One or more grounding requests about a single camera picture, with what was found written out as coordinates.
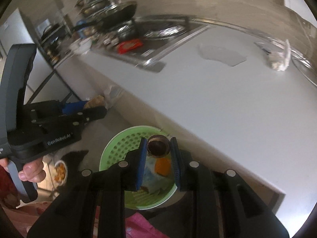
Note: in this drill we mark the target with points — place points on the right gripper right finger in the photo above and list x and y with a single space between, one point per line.
184 167

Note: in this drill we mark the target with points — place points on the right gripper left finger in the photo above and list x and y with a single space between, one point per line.
132 168

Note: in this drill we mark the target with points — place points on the brown round cup trash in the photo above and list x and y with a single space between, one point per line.
158 146

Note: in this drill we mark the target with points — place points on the red snack packet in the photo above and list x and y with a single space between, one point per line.
129 45

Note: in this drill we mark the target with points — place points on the green plastic trash basket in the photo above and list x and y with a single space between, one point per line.
148 181

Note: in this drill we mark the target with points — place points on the person's left hand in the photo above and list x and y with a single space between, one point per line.
33 171

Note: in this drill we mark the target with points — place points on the clear flat plastic sheet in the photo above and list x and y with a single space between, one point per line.
220 54

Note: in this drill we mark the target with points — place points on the steel gas stove top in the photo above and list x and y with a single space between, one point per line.
149 56

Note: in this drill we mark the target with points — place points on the metal dish rack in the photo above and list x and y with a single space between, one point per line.
89 7

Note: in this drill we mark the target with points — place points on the foil lined gas burner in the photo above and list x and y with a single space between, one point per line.
162 31

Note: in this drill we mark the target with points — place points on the black frying pan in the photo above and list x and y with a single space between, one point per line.
110 17

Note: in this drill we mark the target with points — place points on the crumpled white tissue wrapper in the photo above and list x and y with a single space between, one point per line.
278 61

